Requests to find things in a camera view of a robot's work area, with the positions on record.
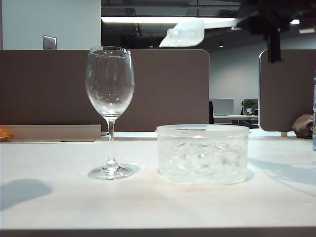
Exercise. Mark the narrow brown desk partition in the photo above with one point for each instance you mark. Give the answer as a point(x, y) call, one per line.
point(293, 86)

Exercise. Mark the grey wall switch plate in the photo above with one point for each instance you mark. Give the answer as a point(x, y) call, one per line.
point(49, 42)

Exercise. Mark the clear ice cubes heap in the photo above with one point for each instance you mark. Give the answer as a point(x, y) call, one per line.
point(202, 158)

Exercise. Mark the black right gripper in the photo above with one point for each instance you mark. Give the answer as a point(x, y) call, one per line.
point(276, 14)

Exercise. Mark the black office chair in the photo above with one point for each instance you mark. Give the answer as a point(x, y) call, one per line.
point(211, 113)

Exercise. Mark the green potted plant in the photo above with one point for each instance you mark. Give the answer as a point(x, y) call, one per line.
point(248, 105)

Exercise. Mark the black pendant ceiling lamp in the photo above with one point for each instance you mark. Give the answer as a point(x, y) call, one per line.
point(221, 45)

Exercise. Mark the translucent white plastic ice shovel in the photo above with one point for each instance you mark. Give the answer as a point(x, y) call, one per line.
point(187, 42)

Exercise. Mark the wide brown desk partition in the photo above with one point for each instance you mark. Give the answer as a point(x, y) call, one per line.
point(49, 86)

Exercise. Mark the round clear plastic container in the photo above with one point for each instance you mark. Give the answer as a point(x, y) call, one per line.
point(202, 179)

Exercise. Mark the orange object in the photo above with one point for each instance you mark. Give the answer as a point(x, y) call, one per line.
point(3, 134)

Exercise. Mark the white far desk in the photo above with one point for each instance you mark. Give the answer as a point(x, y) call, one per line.
point(234, 116)

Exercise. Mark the long white ceiling light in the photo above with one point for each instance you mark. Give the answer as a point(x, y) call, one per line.
point(135, 19)

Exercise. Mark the grey far desk screen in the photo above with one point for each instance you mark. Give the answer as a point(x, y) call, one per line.
point(222, 106)

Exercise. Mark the clear wine glass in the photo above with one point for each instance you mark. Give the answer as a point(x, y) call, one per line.
point(109, 74)

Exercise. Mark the brown lumpy object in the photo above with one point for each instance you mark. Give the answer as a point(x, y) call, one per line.
point(302, 126)

